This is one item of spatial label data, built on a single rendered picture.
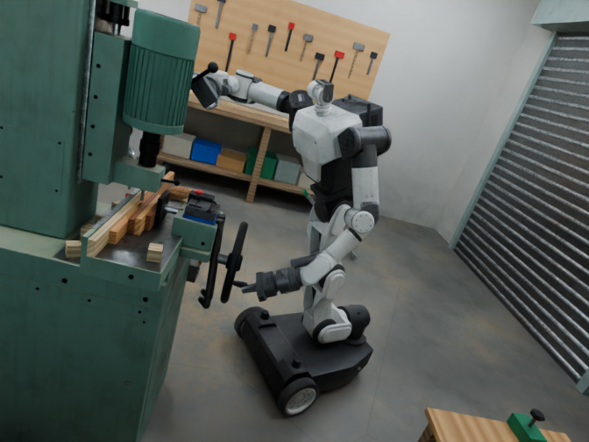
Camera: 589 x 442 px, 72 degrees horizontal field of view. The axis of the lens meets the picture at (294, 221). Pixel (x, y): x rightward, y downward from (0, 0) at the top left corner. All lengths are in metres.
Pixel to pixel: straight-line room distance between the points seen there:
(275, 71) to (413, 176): 2.02
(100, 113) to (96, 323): 0.63
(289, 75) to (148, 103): 3.38
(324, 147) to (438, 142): 3.66
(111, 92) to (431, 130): 4.15
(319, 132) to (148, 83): 0.60
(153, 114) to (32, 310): 0.69
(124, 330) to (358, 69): 3.80
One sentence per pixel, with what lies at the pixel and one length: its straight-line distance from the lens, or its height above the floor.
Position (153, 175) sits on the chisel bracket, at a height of 1.06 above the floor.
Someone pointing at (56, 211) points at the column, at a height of 0.89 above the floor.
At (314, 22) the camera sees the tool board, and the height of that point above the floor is 1.83.
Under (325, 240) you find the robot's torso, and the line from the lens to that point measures 1.76.
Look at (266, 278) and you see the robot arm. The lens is 1.47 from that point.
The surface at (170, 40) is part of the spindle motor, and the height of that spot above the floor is 1.45.
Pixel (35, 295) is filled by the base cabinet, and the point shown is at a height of 0.67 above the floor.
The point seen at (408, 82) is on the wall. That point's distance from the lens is 4.82.
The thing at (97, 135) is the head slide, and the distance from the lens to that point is 1.32.
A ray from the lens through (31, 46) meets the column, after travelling 1.32.
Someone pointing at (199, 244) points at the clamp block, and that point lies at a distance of 1.33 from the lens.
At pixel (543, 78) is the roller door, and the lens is 4.66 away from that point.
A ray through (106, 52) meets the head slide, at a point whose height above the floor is 1.38.
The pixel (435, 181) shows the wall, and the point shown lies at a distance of 5.22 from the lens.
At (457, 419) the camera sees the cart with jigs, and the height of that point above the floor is 0.53.
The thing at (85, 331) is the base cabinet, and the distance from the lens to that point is 1.45.
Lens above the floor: 1.52
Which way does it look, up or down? 22 degrees down
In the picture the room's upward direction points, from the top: 17 degrees clockwise
